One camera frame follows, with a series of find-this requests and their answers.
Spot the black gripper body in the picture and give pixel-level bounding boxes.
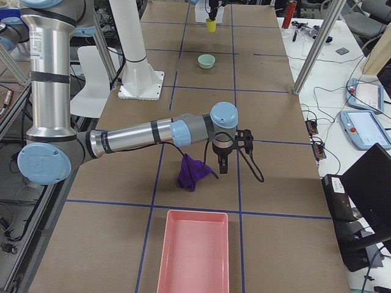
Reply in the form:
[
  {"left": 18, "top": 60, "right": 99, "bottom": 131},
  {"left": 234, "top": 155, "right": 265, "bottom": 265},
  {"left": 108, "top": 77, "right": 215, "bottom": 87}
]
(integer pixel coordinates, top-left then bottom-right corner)
[{"left": 212, "top": 141, "right": 233, "bottom": 157}]

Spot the yellow plastic cup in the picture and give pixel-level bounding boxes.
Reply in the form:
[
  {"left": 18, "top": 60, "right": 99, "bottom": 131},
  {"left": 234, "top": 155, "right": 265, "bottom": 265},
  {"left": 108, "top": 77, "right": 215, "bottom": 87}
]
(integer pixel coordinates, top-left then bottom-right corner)
[{"left": 205, "top": 18, "right": 216, "bottom": 32}]

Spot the purple cloth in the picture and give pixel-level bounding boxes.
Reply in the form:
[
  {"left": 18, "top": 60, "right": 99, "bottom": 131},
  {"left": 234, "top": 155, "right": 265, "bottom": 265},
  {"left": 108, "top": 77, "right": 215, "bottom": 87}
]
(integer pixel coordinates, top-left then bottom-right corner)
[{"left": 177, "top": 154, "right": 219, "bottom": 192}]

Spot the light green ceramic bowl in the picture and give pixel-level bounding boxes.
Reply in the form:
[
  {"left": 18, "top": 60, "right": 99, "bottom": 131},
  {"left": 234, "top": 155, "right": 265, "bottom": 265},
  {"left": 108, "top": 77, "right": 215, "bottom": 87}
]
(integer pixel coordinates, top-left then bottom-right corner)
[{"left": 197, "top": 54, "right": 216, "bottom": 70}]

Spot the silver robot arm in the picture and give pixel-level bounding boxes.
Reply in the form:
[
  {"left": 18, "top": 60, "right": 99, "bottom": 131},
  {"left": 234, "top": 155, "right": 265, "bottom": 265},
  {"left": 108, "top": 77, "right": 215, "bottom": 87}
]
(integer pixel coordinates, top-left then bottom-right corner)
[{"left": 17, "top": 1, "right": 238, "bottom": 185}]

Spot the translucent white plastic box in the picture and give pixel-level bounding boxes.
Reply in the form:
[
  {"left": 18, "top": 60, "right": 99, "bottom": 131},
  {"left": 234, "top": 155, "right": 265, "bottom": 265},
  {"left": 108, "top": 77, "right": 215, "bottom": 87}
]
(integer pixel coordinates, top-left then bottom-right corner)
[{"left": 194, "top": 1, "right": 225, "bottom": 24}]

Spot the black box device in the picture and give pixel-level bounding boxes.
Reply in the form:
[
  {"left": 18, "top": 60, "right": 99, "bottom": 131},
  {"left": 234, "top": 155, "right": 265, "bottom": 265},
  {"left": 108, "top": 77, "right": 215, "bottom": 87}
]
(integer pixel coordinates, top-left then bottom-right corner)
[{"left": 321, "top": 174, "right": 357, "bottom": 222}]

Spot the red cylinder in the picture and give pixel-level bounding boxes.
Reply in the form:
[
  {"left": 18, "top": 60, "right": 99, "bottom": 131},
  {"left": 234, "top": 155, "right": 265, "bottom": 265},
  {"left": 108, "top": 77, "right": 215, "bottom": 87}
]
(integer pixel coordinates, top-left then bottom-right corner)
[{"left": 282, "top": 0, "right": 297, "bottom": 29}]

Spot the pink plastic tray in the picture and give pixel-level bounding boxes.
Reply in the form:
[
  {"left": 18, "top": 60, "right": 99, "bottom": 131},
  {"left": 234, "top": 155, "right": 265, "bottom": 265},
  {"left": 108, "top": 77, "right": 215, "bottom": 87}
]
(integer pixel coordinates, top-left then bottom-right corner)
[{"left": 156, "top": 209, "right": 230, "bottom": 292}]

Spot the white chair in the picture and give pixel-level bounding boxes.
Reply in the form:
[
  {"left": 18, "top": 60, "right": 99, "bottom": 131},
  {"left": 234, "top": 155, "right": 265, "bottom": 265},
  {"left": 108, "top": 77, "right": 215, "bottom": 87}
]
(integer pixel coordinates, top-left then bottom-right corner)
[{"left": 70, "top": 46, "right": 111, "bottom": 118}]

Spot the lower blue teach pendant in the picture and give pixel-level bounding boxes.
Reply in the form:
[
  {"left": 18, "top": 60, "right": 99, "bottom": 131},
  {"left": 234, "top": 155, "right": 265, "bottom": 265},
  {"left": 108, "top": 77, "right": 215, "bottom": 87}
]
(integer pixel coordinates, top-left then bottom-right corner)
[{"left": 339, "top": 110, "right": 390, "bottom": 150}]

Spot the blue teach pendant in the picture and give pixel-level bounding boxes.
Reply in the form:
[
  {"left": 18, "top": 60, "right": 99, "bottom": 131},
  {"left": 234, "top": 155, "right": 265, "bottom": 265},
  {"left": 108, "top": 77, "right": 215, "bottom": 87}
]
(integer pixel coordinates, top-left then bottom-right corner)
[
  {"left": 346, "top": 78, "right": 384, "bottom": 114},
  {"left": 339, "top": 110, "right": 390, "bottom": 150}
]

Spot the upper blue teach pendant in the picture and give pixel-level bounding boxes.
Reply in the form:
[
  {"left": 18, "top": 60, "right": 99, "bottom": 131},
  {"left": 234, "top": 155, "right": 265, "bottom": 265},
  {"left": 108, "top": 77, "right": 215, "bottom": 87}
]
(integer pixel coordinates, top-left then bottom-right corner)
[{"left": 346, "top": 78, "right": 384, "bottom": 114}]

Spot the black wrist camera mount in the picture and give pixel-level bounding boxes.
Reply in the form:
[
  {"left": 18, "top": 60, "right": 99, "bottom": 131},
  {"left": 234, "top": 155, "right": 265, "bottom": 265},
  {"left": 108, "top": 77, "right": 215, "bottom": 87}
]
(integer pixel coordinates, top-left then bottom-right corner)
[{"left": 235, "top": 129, "right": 254, "bottom": 156}]

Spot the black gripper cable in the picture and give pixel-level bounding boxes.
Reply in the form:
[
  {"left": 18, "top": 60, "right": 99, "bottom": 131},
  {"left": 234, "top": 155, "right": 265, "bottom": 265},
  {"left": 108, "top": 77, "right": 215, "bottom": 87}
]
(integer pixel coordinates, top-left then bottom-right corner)
[{"left": 158, "top": 134, "right": 265, "bottom": 183}]

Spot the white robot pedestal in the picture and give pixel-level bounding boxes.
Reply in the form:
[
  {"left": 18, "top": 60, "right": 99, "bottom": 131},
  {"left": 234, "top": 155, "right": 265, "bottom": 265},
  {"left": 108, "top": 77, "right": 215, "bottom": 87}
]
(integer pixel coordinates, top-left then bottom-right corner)
[{"left": 109, "top": 0, "right": 164, "bottom": 101}]

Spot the aluminium frame post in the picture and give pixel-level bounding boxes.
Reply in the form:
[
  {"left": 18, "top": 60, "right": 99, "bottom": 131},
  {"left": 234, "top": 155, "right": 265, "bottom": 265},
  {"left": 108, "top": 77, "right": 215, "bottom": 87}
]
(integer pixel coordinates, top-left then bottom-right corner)
[{"left": 292, "top": 0, "right": 346, "bottom": 95}]

